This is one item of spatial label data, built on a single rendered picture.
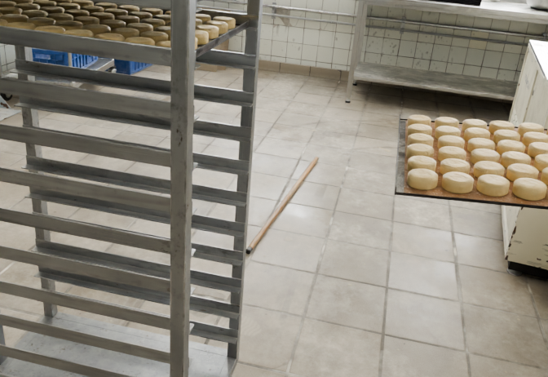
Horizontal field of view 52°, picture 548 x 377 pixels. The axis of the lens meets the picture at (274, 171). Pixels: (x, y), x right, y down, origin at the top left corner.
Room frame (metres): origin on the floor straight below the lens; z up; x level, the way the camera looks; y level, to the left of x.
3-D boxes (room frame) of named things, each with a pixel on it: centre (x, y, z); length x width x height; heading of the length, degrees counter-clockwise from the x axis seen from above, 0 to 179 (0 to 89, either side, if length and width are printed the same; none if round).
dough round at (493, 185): (0.85, -0.36, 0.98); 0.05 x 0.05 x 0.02
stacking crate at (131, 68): (5.13, 1.46, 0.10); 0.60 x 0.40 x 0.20; 167
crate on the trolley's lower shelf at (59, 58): (4.21, 1.71, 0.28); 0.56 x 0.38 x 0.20; 177
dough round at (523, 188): (0.84, -0.42, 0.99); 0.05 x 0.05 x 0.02
